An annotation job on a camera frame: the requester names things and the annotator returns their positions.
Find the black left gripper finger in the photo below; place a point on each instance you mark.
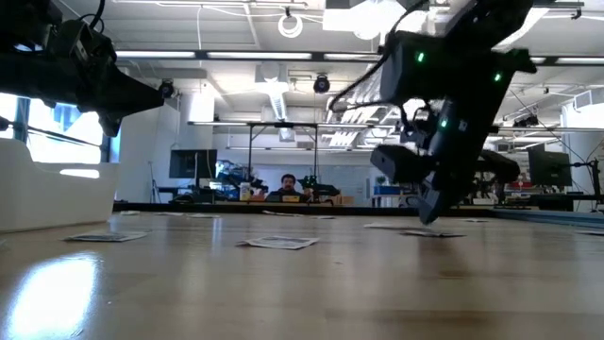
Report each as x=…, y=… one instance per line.
x=137, y=90
x=134, y=105

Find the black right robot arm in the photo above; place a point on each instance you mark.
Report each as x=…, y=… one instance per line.
x=472, y=42

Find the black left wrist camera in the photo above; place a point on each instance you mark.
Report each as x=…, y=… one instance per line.
x=85, y=45

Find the green white bandage wrapper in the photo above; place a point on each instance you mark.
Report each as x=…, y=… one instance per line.
x=283, y=213
x=129, y=213
x=382, y=226

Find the black overhead frame beam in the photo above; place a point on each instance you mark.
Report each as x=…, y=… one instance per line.
x=318, y=56

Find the black table clamp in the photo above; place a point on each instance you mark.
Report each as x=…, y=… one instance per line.
x=408, y=202
x=183, y=198

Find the black background robot arm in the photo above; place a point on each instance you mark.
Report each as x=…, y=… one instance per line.
x=321, y=188

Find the white plastic bin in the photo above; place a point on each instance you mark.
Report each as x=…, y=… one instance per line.
x=47, y=198

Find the person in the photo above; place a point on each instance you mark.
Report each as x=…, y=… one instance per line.
x=288, y=181

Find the brown cardboard box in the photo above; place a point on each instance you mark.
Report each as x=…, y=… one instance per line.
x=342, y=198

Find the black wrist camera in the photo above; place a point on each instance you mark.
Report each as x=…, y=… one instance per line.
x=401, y=164
x=85, y=45

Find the small white canister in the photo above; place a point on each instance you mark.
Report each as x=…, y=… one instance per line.
x=245, y=191

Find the blue storage bin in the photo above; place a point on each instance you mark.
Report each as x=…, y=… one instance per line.
x=387, y=190

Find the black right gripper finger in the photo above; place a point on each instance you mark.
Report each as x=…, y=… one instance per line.
x=431, y=208
x=452, y=203

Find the black computer monitor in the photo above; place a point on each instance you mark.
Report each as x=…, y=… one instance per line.
x=193, y=164
x=549, y=168

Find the white LED light bar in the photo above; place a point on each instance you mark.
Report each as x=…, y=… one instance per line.
x=580, y=60
x=351, y=56
x=156, y=54
x=259, y=55

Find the large bright window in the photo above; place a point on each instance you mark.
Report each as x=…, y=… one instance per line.
x=61, y=146

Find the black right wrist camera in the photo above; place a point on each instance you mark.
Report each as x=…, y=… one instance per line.
x=401, y=164

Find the black workstation frame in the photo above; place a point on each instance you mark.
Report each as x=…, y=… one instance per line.
x=283, y=124

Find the white ventilation duct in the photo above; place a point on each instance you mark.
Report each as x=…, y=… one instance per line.
x=273, y=80

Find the black ceiling camera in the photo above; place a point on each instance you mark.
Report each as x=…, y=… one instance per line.
x=321, y=84
x=526, y=121
x=166, y=89

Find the blue white alcohol pad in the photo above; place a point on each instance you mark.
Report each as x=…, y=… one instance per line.
x=474, y=220
x=106, y=236
x=280, y=242
x=203, y=215
x=592, y=232
x=448, y=234
x=324, y=217
x=167, y=214

